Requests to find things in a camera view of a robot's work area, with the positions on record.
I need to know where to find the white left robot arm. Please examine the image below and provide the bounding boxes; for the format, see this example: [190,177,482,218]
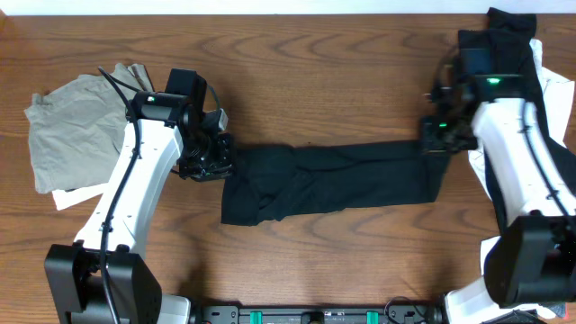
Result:
[44,92,234,323]

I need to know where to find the white garment in pile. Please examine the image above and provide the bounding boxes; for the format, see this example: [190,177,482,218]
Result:
[467,39,576,275]

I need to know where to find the folded beige t-shirt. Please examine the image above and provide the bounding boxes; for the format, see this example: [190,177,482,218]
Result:
[25,75,127,194]

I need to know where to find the black garment in pile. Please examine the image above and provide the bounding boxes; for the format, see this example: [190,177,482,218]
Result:
[457,7,576,235]

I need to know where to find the folded white garment under beige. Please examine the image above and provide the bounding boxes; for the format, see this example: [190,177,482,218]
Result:
[51,183,107,211]

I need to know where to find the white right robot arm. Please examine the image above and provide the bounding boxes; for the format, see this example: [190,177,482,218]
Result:
[422,74,575,323]

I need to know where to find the black logo t-shirt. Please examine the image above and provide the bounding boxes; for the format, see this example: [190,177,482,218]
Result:
[221,140,450,226]

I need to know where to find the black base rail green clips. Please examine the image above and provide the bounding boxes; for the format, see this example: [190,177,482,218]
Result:
[188,296,446,324]

